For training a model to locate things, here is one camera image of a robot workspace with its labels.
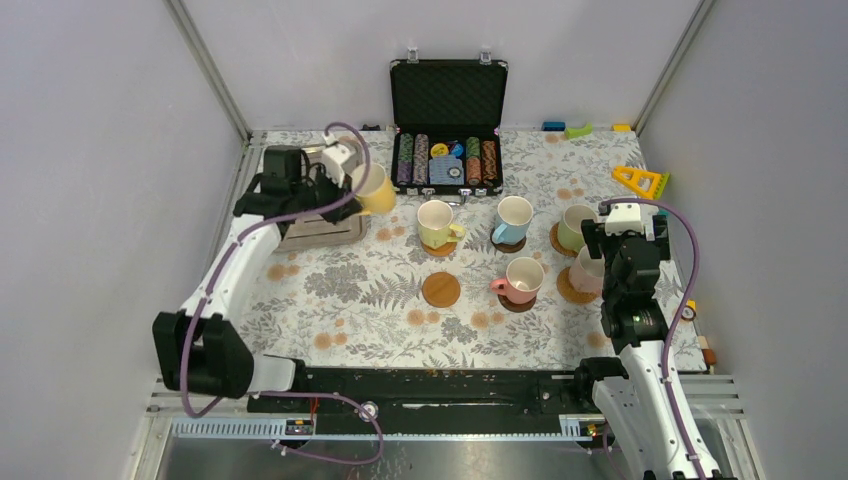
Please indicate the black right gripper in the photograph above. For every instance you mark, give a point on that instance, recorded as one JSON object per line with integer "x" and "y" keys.
{"x": 598, "y": 242}

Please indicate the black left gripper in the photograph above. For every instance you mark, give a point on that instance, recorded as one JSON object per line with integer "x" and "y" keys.
{"x": 338, "y": 194}

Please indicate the light green mug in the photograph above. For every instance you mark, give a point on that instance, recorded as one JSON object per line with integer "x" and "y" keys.
{"x": 569, "y": 235}

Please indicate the woven cork coaster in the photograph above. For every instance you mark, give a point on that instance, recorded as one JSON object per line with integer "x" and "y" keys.
{"x": 570, "y": 293}

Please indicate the pink mug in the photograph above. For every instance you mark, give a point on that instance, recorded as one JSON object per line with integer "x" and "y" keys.
{"x": 523, "y": 278}

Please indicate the light blue mug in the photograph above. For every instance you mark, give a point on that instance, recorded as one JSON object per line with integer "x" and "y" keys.
{"x": 512, "y": 220}

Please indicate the dark walnut wooden coaster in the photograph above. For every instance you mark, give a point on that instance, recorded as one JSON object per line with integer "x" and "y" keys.
{"x": 510, "y": 248}

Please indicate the dark brown wooden coaster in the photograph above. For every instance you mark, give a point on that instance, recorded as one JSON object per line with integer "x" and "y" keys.
{"x": 516, "y": 307}

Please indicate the pale yellow mug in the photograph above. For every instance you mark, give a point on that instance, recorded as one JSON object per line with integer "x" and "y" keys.
{"x": 436, "y": 226}

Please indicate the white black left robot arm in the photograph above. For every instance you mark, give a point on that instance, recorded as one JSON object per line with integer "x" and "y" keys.
{"x": 199, "y": 348}

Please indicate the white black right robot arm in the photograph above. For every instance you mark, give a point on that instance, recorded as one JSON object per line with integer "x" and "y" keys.
{"x": 638, "y": 390}

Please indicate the woven rattan coaster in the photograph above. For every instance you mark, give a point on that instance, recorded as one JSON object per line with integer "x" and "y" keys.
{"x": 557, "y": 246}

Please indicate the orange wooden coaster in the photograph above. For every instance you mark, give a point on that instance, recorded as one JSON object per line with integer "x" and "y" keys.
{"x": 442, "y": 251}

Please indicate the light brown wooden coaster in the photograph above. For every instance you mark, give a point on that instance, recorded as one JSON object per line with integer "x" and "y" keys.
{"x": 441, "y": 290}

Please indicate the silver metal tray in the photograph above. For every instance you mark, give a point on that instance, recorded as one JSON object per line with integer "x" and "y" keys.
{"x": 311, "y": 232}

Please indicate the yellow triangle toy block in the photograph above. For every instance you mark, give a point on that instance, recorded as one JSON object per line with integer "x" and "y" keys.
{"x": 643, "y": 183}

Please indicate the tape roll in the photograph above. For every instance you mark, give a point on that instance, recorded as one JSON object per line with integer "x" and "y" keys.
{"x": 689, "y": 311}

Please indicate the floral table mat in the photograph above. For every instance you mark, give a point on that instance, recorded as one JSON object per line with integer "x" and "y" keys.
{"x": 361, "y": 305}

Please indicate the brown wooden block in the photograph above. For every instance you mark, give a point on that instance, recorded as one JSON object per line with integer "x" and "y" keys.
{"x": 708, "y": 354}

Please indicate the green toy block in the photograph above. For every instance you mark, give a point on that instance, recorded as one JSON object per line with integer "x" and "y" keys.
{"x": 577, "y": 132}

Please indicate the blue toy block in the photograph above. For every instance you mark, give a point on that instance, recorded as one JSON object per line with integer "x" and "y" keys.
{"x": 554, "y": 126}

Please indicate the black poker chip case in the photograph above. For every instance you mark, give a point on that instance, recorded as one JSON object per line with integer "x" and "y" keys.
{"x": 447, "y": 115}

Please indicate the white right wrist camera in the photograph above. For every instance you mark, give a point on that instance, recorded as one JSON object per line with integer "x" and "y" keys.
{"x": 621, "y": 218}

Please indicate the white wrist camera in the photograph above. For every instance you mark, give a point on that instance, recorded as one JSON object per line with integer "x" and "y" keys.
{"x": 621, "y": 218}
{"x": 338, "y": 158}

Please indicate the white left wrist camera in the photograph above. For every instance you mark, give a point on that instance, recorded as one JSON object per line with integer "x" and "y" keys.
{"x": 338, "y": 158}

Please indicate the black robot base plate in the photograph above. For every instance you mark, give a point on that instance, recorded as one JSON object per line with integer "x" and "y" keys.
{"x": 435, "y": 401}

